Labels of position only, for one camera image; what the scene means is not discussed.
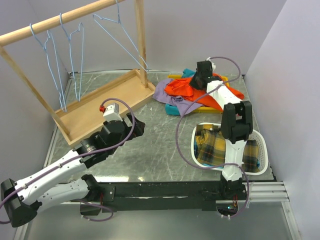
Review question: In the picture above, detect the orange t shirt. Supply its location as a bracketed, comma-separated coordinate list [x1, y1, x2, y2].
[163, 73, 245, 112]

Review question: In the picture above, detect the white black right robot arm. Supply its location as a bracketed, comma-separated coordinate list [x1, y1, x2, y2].
[190, 58, 253, 200]

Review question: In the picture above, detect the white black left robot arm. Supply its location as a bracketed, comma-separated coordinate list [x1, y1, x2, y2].
[0, 113, 146, 228]

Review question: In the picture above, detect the teal t shirt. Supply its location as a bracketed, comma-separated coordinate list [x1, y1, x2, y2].
[164, 68, 195, 116]

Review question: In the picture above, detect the purple t shirt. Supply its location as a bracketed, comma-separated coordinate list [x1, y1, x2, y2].
[153, 78, 192, 116]

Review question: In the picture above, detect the yellow plaid shirt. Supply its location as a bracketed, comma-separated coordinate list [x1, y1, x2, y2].
[193, 124, 258, 160]

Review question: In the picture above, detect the wooden clothes rack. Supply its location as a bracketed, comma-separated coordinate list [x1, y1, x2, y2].
[0, 0, 156, 147]

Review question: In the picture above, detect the yellow plastic tray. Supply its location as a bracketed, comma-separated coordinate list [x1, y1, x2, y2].
[167, 73, 230, 115]

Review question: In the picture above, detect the white perforated plastic basket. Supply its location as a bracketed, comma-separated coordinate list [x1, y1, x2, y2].
[191, 122, 269, 176]

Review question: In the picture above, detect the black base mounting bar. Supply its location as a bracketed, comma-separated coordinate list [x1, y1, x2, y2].
[69, 180, 251, 217]

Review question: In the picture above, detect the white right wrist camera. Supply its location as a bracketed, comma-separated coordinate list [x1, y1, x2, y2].
[206, 57, 216, 73]

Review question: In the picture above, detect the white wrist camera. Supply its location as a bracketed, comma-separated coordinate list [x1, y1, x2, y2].
[206, 57, 216, 73]
[99, 103, 122, 122]

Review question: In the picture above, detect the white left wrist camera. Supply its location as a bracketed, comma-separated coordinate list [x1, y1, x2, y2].
[99, 103, 122, 122]

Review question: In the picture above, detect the aluminium rail frame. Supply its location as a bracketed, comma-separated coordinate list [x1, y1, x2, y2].
[14, 71, 301, 240]

